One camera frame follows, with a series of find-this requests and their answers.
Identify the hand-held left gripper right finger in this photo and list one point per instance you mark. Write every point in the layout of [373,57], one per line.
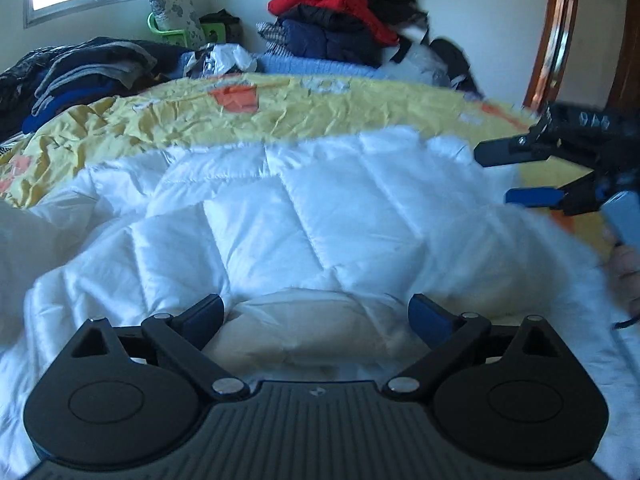
[425,317]

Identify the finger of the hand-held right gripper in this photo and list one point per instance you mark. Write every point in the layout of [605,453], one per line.
[497,152]
[527,196]

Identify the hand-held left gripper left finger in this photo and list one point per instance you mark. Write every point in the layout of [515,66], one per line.
[206,317]

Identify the white quilted duvet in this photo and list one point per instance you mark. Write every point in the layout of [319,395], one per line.
[280,220]

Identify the pile of dark folded clothes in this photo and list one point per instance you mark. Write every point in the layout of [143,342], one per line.
[85,67]

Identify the person's right hand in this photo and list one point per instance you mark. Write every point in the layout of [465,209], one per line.
[626,267]

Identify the black bag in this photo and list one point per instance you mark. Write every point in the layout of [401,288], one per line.
[457,62]

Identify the white plastic bag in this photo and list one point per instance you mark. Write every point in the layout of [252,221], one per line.
[422,62]

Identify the navy puffer jacket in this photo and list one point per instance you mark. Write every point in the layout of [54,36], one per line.
[330,35]

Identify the light blue knit sweater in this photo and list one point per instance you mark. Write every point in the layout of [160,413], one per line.
[310,66]

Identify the yellow printed bed sheet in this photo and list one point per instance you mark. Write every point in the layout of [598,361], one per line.
[165,115]

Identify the checkered cloth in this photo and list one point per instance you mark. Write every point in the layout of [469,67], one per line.
[272,37]

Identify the crumpled plastic bag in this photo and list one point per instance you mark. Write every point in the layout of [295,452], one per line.
[222,59]

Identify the green plastic chair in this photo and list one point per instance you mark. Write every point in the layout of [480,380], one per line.
[172,36]

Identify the dark cloth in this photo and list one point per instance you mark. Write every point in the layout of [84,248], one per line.
[222,20]

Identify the floral pillow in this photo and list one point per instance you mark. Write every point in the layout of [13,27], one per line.
[175,12]

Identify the wooden door frame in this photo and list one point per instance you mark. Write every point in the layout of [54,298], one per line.
[550,40]

